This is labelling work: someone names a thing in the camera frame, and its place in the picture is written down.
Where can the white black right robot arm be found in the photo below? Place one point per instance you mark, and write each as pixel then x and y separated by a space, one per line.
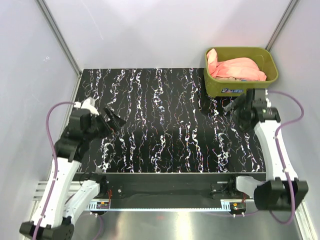
pixel 282 190

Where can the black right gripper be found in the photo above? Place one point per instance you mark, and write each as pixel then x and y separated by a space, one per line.
pixel 242 125

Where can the right slotted cable duct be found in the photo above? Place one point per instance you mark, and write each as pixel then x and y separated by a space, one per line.
pixel 233 207

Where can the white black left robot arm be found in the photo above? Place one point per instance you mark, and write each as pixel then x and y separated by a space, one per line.
pixel 57 214

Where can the slotted cable duct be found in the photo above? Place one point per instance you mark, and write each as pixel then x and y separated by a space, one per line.
pixel 98 206
pixel 233 207

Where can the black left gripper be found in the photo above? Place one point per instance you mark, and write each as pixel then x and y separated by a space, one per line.
pixel 115 122

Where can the left slotted cable duct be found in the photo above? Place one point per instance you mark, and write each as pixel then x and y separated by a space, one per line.
pixel 98 206

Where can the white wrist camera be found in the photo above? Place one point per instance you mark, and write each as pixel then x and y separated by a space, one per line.
pixel 268 100
pixel 88 104

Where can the pink t shirt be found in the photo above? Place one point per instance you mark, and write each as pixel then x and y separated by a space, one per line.
pixel 241 67

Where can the olive green plastic bin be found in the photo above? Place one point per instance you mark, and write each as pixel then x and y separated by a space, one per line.
pixel 222 88

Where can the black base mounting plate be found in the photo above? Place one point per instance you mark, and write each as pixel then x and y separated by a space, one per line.
pixel 141 191

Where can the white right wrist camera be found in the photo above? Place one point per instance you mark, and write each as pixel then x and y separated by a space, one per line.
pixel 268 100

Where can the beige t shirt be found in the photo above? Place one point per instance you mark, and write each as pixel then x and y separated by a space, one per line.
pixel 234 79

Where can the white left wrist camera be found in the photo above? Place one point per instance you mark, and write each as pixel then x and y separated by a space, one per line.
pixel 88 104

